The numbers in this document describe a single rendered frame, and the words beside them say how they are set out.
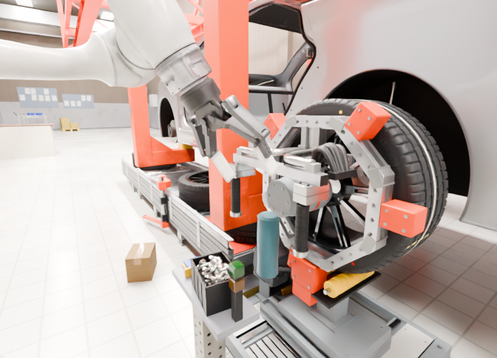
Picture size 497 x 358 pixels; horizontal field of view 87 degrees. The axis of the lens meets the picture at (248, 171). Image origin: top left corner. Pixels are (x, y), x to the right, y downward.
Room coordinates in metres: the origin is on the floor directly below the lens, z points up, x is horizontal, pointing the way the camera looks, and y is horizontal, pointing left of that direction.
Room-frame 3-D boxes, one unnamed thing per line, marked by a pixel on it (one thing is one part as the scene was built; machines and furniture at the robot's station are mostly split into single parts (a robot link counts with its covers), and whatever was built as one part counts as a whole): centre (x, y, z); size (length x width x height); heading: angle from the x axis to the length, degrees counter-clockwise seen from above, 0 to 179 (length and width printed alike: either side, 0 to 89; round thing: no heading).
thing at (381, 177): (0.94, -0.24, 0.85); 0.54 x 0.07 x 0.54; 35
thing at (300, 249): (0.67, -0.15, 0.83); 0.04 x 0.04 x 0.16
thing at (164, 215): (2.33, 0.80, 0.30); 0.09 x 0.05 x 0.50; 35
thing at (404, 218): (0.68, -0.43, 0.85); 0.09 x 0.08 x 0.07; 35
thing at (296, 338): (1.08, -0.35, 0.13); 0.50 x 0.36 x 0.10; 35
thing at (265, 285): (1.38, -0.24, 0.26); 0.42 x 0.18 x 0.35; 125
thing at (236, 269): (0.76, 0.04, 0.64); 0.04 x 0.04 x 0.04; 35
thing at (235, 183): (0.95, 0.05, 0.83); 0.04 x 0.04 x 0.16
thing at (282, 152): (0.95, -0.08, 1.03); 0.19 x 0.18 x 0.11; 125
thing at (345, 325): (1.04, -0.38, 0.32); 0.40 x 0.30 x 0.28; 35
